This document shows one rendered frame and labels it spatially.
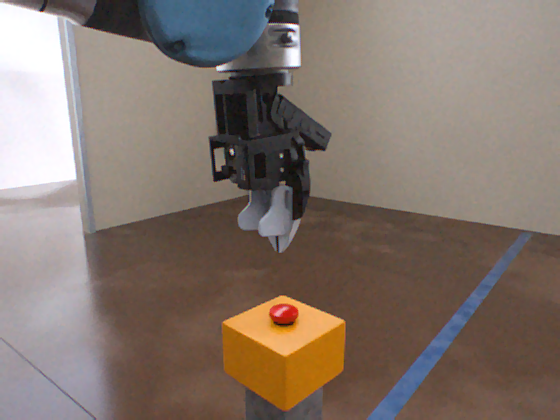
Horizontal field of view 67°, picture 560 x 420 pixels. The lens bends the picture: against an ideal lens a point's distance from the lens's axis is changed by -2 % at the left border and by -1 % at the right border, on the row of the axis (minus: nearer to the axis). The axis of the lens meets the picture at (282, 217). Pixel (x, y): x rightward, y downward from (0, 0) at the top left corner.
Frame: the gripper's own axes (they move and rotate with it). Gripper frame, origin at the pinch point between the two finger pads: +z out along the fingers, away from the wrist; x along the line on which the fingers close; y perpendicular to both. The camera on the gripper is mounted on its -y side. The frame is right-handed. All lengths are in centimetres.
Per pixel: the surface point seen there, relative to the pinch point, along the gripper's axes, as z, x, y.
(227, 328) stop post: 11.3, -4.2, 7.0
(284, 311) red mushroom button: 9.3, 1.0, 1.4
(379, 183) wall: 132, -279, -446
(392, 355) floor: 134, -69, -144
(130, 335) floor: 127, -192, -48
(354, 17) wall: -81, -329, -459
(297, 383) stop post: 15.5, 6.3, 5.0
